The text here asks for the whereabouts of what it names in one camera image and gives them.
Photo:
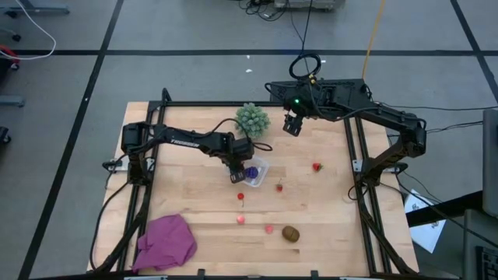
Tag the white paper sheet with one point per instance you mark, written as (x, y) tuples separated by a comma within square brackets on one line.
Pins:
[(426, 233)]

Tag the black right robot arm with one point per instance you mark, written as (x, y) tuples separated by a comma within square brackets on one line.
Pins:
[(389, 116)]

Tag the pink toy fruit piece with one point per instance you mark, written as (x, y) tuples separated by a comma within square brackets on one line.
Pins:
[(268, 229)]

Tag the clear plastic tupperware container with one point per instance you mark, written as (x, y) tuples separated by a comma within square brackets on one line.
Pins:
[(262, 175)]

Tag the pink toy peach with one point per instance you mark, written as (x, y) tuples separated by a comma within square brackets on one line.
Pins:
[(240, 219)]

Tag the purple toy grape bunch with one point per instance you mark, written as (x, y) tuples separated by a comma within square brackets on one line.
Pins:
[(252, 172)]

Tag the small strawberry with long stem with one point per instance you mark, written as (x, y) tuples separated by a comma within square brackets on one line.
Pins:
[(279, 187)]

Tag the black caster wheel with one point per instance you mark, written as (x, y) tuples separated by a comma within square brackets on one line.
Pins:
[(16, 38)]

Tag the red toy cherry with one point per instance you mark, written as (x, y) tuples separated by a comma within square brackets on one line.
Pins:
[(240, 196)]

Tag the tall grey cabinet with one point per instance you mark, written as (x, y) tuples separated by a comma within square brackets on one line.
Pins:
[(491, 163)]

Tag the brown toy kiwi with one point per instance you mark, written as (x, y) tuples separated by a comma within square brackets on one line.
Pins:
[(290, 234)]

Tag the grey computer stand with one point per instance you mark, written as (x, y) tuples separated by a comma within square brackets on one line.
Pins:
[(307, 4)]

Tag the red wheeled object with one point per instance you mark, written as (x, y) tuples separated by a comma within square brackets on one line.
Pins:
[(5, 52)]

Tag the purple cloth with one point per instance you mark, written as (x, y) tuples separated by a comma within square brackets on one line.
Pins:
[(165, 243)]

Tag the grey floor bar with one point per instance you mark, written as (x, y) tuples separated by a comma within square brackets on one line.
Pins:
[(11, 102)]

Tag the black floor beam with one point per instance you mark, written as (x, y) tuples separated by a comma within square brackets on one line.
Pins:
[(447, 208)]

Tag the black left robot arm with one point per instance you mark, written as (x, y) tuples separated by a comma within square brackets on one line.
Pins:
[(186, 142)]

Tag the black floor item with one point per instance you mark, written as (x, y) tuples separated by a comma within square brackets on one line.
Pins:
[(3, 136)]

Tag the grey furniture base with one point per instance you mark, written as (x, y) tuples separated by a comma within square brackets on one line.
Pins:
[(39, 10)]

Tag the low grey cabinet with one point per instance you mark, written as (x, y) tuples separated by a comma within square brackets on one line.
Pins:
[(480, 233)]

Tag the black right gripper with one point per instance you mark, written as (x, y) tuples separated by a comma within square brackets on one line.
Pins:
[(297, 102)]

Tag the green artificial succulent plant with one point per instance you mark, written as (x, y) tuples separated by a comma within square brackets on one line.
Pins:
[(253, 120)]

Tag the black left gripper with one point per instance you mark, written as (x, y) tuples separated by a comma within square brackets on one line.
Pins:
[(242, 159)]

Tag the red toy strawberry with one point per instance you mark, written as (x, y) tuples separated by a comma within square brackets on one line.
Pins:
[(316, 166)]

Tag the black perforated metal box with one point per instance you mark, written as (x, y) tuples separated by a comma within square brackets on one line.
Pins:
[(350, 86)]

